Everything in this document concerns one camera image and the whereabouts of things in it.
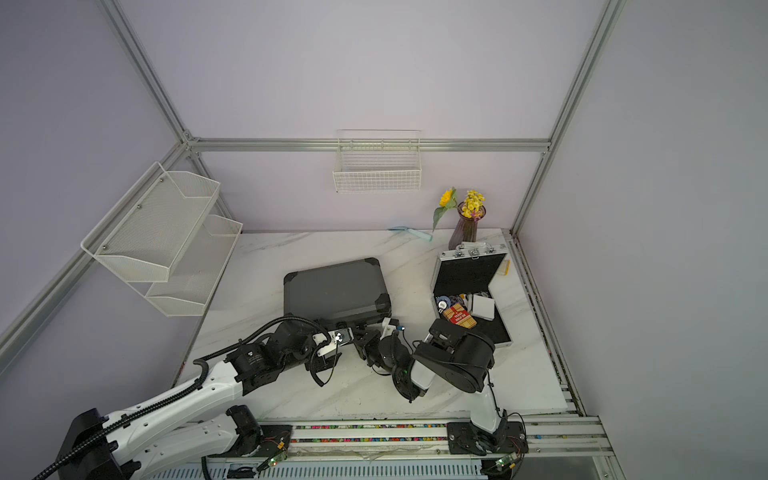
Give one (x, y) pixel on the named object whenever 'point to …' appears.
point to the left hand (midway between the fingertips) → (330, 338)
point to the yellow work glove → (507, 268)
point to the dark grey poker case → (352, 292)
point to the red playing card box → (458, 314)
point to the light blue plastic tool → (426, 237)
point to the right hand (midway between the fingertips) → (348, 336)
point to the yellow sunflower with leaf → (447, 201)
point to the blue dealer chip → (447, 300)
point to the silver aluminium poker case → (462, 281)
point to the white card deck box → (483, 307)
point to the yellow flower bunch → (473, 207)
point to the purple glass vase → (467, 228)
